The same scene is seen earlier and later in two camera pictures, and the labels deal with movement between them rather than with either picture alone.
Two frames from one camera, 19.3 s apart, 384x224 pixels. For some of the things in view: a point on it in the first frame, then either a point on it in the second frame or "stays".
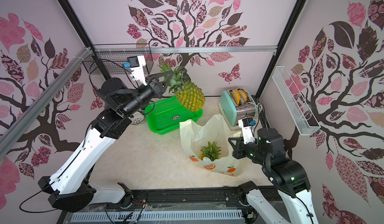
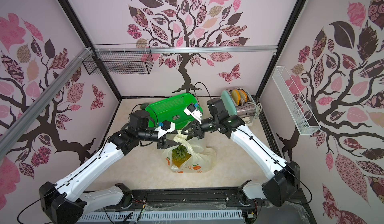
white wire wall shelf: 301,110 stays
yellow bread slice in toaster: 236,96 stays
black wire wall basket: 113,58 stays
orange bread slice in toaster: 244,95 stays
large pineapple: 190,95 -> 179,156
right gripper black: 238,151 -> 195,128
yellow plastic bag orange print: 196,133 -> 201,160
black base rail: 154,199 stays
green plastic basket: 164,116 stays
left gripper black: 156,87 -> 166,144
